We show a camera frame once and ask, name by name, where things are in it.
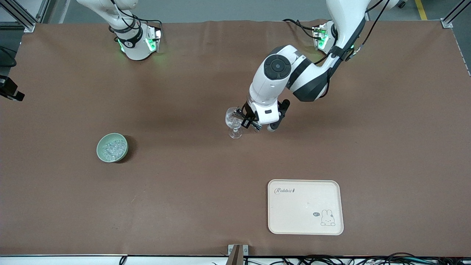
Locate clear ice cubes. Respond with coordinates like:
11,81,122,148
102,140,125,161

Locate clear wine glass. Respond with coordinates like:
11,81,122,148
225,107,245,139

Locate brown table cover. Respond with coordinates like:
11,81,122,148
0,19,471,257

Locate cream rabbit print tray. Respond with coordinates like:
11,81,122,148
268,179,344,236

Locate brown upright bar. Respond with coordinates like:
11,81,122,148
229,245,244,265

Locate green ceramic bowl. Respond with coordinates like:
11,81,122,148
96,133,129,163

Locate black left arm base cable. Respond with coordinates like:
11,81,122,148
282,18,321,40

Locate black arm base cable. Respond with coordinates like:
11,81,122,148
282,18,321,40
132,14,163,32

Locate grey metal bracket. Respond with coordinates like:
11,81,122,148
227,244,249,256

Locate black right arm base cable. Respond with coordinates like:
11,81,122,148
132,14,163,32

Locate black cable tangle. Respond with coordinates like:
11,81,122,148
212,252,471,265

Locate aluminium frame profile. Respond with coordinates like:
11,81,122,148
0,0,50,33
440,0,471,29

